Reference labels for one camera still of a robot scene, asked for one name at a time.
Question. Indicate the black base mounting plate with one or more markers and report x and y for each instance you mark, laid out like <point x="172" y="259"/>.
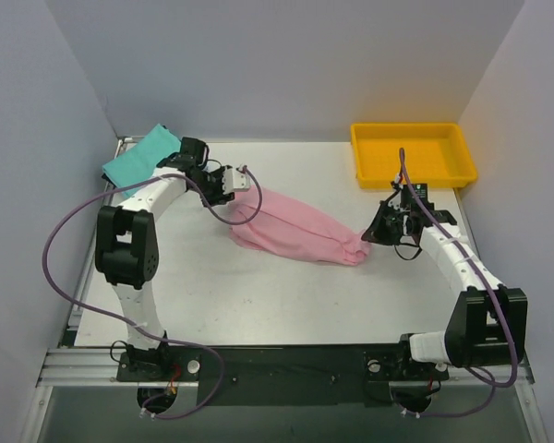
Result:
<point x="290" y="375"/>

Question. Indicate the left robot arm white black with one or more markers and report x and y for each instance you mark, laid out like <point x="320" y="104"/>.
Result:
<point x="127" y="252"/>

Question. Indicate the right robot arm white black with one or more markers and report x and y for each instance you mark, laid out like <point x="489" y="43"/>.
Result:
<point x="488" y="322"/>

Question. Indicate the pink t shirt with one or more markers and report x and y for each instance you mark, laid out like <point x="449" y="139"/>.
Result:
<point x="290" y="228"/>

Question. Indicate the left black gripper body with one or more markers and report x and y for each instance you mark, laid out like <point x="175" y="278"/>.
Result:
<point x="219" y="193"/>

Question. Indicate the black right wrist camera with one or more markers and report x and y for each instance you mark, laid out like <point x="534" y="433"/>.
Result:
<point x="417" y="198"/>

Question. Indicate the teal folded t shirt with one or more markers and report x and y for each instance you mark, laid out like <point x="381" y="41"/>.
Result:
<point x="138" y="163"/>

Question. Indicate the aluminium front rail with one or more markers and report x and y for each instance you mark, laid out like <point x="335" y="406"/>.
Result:
<point x="93" y="367"/>

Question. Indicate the yellow plastic tray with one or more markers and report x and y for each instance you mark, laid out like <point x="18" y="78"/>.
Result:
<point x="435" y="154"/>

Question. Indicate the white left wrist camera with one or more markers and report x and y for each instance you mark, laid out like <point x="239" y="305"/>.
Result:
<point x="235" y="181"/>

